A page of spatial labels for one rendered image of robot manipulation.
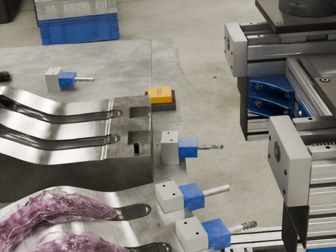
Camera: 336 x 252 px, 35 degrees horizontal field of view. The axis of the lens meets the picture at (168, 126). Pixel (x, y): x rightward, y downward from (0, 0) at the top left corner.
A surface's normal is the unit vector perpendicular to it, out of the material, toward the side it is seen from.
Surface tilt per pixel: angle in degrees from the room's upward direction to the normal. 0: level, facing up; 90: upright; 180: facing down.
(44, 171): 90
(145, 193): 0
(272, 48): 90
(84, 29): 91
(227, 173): 0
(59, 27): 91
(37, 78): 0
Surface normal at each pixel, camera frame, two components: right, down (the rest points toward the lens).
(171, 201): 0.32, 0.45
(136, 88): -0.06, -0.87
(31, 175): 0.03, 0.49
